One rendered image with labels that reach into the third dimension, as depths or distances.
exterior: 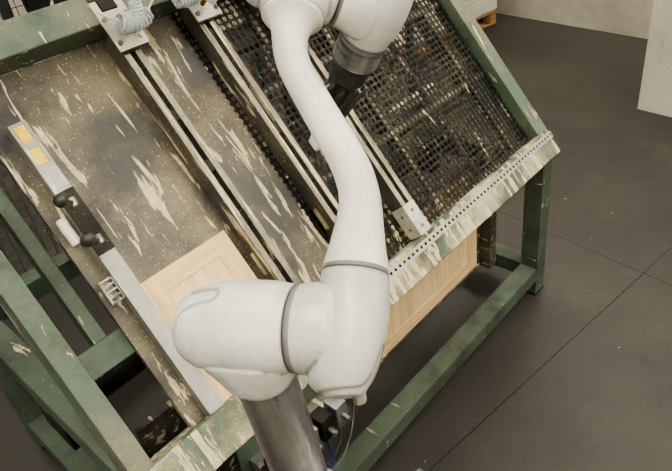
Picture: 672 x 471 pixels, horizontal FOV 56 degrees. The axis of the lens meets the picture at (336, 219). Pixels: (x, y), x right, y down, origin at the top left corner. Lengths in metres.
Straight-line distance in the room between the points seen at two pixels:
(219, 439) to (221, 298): 0.95
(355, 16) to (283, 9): 0.13
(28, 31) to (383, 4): 1.16
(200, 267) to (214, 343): 1.00
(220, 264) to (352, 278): 1.09
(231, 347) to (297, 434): 0.26
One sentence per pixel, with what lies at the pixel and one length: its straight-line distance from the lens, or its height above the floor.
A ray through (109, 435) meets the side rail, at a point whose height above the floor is 1.01.
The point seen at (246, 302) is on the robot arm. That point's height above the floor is 1.69.
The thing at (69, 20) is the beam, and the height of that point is 1.83.
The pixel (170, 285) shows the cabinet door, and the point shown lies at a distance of 1.88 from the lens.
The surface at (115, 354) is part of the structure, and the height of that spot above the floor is 1.08.
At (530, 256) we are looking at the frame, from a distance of 3.32.
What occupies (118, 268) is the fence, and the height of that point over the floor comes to 1.28.
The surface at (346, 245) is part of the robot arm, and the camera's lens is 0.91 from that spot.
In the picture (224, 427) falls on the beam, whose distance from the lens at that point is 1.86.
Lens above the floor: 2.27
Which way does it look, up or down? 34 degrees down
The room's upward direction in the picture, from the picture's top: 8 degrees counter-clockwise
